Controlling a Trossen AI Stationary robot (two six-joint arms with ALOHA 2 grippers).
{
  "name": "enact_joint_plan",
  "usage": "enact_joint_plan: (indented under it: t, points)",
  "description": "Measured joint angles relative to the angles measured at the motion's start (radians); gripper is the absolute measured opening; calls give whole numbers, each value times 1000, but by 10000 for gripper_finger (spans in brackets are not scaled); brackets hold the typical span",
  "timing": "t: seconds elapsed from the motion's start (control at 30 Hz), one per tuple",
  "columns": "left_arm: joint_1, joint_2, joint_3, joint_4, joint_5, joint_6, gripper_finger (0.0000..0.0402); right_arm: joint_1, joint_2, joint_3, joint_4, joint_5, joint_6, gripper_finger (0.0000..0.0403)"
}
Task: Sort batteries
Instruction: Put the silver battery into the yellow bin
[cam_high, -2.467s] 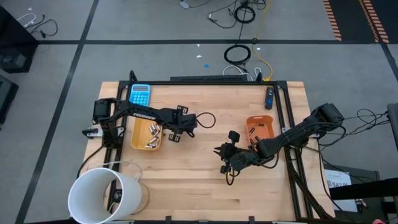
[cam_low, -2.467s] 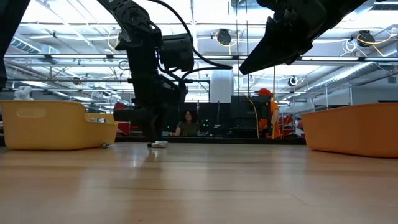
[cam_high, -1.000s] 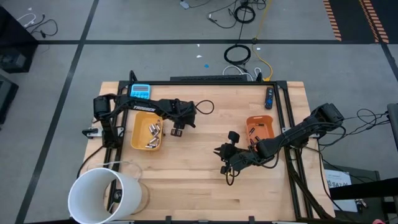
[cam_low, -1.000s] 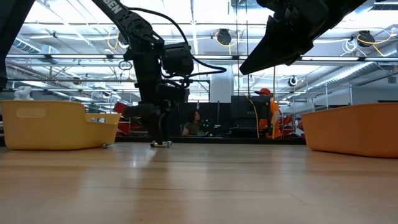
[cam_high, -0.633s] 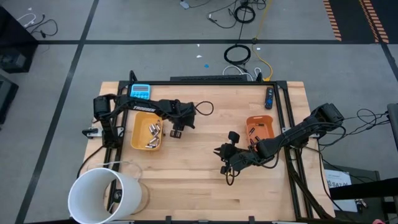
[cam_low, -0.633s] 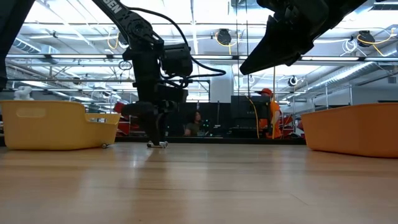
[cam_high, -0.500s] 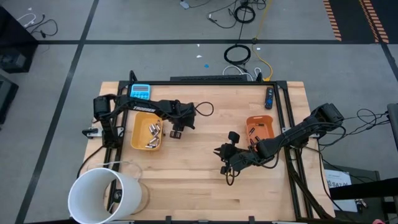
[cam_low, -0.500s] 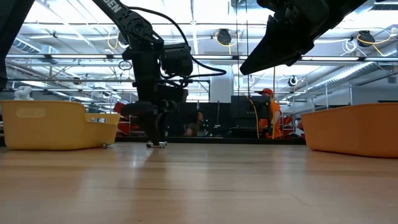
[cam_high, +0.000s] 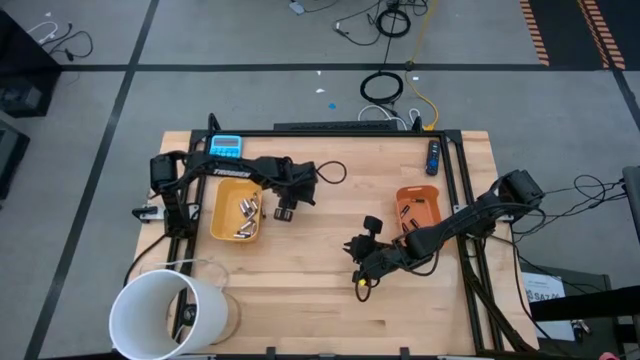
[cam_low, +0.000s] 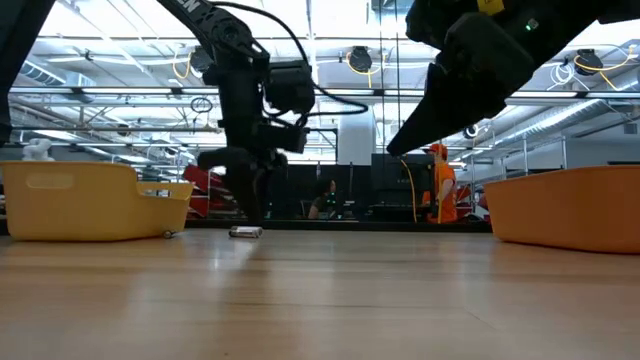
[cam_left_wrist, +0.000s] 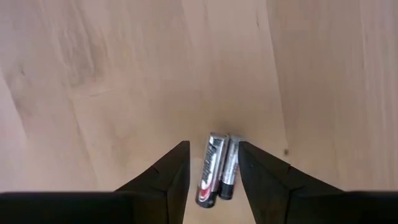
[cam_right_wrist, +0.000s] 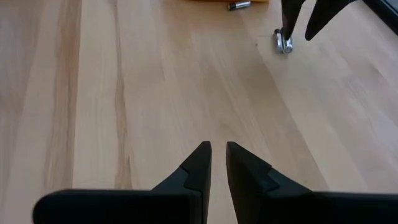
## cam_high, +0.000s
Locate black coiled cable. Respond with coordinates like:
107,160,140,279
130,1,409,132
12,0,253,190
359,70,405,106
375,6,413,39

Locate black bar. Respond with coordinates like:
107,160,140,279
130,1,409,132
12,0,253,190
528,284,640,322

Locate thin white cable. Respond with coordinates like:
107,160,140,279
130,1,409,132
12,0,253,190
158,257,231,292

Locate black cable bundle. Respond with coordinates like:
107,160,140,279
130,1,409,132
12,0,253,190
512,173,629,236

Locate white charger cable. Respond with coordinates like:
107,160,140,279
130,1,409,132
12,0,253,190
26,20,59,46

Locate black cable with plug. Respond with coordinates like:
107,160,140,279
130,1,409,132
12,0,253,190
38,22,95,64

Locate black power strip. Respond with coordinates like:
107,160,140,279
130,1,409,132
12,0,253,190
272,120,400,133

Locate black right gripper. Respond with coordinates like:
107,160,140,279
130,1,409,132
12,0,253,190
343,215,401,285

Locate dark green box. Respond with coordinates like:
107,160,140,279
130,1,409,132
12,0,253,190
518,263,614,360

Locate black base cable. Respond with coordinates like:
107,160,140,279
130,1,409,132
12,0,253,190
122,232,170,287

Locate yellow plastic bin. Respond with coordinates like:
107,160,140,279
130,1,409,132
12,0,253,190
209,177,265,244

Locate black cabinet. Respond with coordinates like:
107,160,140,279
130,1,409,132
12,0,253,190
0,9,64,119

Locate white paper label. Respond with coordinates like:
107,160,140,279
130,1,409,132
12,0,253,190
520,271,576,342

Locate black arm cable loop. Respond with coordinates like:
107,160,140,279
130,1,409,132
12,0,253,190
314,159,348,186

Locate black metal frame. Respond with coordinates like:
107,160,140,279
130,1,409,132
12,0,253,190
169,112,540,360

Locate blue calculator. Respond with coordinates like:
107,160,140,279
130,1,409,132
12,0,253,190
208,134,244,160

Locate white cylinder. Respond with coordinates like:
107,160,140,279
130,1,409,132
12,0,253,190
108,268,230,360

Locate black and silver clamp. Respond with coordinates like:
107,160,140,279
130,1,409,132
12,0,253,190
131,195,166,224

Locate black floor mat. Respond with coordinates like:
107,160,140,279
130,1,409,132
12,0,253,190
529,0,640,71

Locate black cable with yellow tag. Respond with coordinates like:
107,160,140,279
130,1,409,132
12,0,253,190
353,272,382,304

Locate black remote control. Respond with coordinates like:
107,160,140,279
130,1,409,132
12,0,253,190
425,139,443,177

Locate orange plastic bin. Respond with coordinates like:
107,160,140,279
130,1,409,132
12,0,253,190
395,184,443,236

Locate metal keys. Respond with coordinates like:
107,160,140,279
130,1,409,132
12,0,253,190
571,318,592,345

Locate grey panel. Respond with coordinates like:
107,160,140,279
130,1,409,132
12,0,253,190
621,165,640,246

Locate orange black hazard tape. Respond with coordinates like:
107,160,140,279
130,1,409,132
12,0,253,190
518,0,551,68
576,0,627,71

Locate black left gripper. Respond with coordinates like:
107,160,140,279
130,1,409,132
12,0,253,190
272,158,320,224

